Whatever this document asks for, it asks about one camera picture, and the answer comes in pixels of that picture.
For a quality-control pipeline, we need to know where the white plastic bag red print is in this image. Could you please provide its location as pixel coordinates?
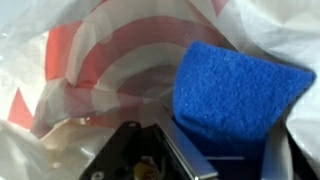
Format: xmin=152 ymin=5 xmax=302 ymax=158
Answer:
xmin=0 ymin=0 xmax=320 ymax=180

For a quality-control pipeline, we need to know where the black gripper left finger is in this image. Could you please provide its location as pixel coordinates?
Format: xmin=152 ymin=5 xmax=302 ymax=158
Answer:
xmin=154 ymin=111 xmax=220 ymax=180

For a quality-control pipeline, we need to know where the blue sponge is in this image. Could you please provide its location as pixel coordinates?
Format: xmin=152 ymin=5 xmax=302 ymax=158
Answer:
xmin=172 ymin=40 xmax=317 ymax=180

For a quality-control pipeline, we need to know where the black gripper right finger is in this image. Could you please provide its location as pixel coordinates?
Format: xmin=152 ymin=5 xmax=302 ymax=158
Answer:
xmin=261 ymin=119 xmax=295 ymax=180

